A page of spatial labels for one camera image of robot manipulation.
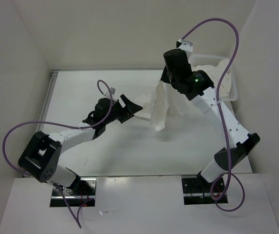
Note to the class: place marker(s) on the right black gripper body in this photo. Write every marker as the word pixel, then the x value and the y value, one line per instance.
pixel 173 80

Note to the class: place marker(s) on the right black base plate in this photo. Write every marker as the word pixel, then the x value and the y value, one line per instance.
pixel 196 194

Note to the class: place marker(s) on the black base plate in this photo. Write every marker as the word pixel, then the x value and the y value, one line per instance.
pixel 196 194
pixel 83 194

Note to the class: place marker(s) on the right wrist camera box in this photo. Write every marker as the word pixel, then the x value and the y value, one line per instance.
pixel 184 45

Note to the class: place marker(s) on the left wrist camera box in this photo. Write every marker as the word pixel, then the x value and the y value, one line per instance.
pixel 112 90

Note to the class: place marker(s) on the white pleated skirt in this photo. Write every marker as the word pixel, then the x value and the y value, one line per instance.
pixel 162 102

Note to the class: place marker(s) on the white perforated plastic basket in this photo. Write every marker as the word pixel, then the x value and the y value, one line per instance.
pixel 196 60

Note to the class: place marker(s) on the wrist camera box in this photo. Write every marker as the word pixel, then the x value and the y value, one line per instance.
pixel 184 45
pixel 112 90

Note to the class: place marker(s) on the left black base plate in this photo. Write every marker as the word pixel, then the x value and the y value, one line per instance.
pixel 83 194

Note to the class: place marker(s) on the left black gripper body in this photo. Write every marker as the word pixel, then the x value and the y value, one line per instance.
pixel 118 112

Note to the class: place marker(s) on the white skirts in basket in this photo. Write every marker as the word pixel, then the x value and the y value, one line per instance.
pixel 215 73

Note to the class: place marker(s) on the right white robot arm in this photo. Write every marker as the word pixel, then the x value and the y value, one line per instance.
pixel 198 87

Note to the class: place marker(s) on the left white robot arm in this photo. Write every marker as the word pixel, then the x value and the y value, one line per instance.
pixel 41 155

